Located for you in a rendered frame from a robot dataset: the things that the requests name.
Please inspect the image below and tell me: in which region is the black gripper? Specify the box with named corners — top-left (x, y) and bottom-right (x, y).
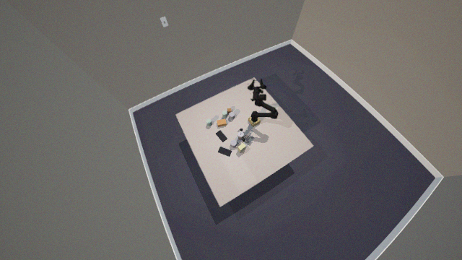
top-left (248, 78), bottom-right (266, 95)

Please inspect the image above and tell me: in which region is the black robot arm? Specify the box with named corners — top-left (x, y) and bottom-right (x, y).
top-left (251, 93), bottom-right (278, 123)

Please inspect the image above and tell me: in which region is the orange-brown block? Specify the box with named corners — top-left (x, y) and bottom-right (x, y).
top-left (217, 119), bottom-right (227, 127)

